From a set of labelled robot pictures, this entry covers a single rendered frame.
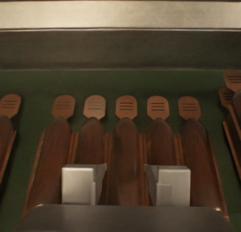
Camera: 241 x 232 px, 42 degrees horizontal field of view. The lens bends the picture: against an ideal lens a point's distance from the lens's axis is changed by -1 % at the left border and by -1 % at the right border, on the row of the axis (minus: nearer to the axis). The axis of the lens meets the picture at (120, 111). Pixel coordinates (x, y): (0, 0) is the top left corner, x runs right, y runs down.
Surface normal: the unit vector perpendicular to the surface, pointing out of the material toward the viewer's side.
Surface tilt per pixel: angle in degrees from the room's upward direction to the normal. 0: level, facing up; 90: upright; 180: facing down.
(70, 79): 2
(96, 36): 90
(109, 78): 2
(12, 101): 2
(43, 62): 90
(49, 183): 11
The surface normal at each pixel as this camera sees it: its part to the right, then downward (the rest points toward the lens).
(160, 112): 0.00, -0.70
